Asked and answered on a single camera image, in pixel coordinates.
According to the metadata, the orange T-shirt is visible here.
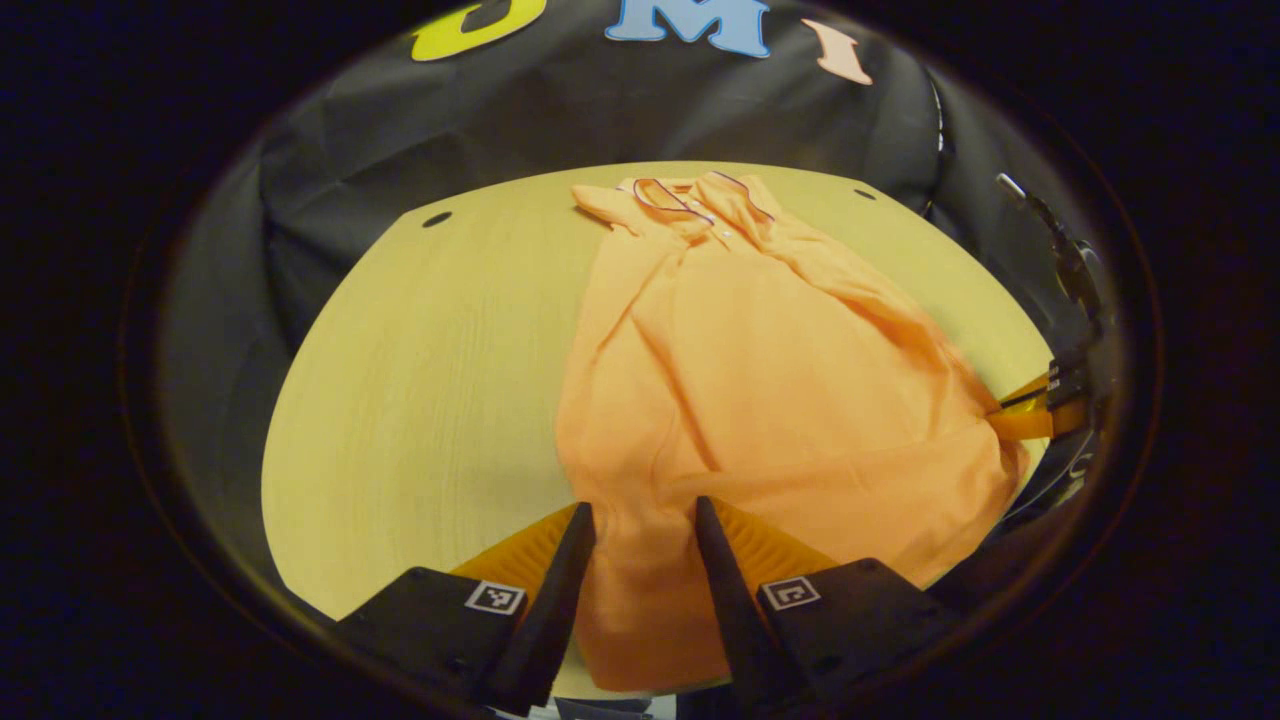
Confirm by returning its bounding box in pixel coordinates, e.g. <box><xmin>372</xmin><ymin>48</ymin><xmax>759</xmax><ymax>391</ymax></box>
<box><xmin>555</xmin><ymin>172</ymin><xmax>1031</xmax><ymax>693</ymax></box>

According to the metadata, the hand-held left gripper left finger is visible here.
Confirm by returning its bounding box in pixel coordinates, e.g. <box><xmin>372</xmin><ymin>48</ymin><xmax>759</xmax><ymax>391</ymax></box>
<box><xmin>335</xmin><ymin>502</ymin><xmax>599</xmax><ymax>717</ymax></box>

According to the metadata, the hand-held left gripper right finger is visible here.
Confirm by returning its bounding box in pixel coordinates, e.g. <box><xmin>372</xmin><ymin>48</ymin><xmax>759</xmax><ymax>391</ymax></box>
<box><xmin>694</xmin><ymin>496</ymin><xmax>963</xmax><ymax>713</ymax></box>

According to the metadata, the black backdrop cloth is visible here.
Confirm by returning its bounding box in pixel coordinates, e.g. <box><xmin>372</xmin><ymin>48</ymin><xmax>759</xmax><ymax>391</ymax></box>
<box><xmin>160</xmin><ymin>0</ymin><xmax>1106</xmax><ymax>601</ymax></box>

